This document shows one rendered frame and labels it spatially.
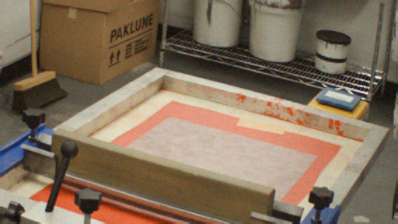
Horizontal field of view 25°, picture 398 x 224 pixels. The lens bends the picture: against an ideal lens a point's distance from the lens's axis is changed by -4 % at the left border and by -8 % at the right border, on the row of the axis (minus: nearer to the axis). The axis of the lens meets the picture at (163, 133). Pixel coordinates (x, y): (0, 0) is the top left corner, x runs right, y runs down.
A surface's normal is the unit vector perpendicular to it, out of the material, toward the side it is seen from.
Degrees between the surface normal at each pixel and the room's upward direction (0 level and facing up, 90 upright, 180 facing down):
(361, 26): 90
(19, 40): 90
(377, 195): 0
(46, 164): 90
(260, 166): 0
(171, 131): 0
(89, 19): 88
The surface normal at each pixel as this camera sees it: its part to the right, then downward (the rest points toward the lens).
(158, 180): -0.44, 0.32
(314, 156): 0.09, -0.92
